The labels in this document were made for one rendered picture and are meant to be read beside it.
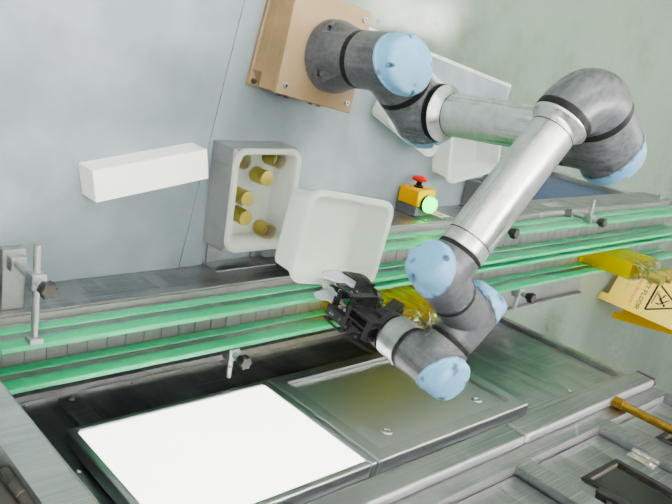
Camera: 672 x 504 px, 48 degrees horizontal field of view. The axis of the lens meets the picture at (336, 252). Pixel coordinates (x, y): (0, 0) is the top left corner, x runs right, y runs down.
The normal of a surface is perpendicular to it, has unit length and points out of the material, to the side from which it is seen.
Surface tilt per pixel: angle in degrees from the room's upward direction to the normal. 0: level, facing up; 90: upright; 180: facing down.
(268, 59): 90
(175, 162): 0
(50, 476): 90
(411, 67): 10
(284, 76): 5
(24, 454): 90
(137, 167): 0
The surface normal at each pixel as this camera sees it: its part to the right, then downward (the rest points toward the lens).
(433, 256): -0.49, -0.54
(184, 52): 0.65, 0.32
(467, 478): 0.15, -0.94
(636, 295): -0.38, -0.34
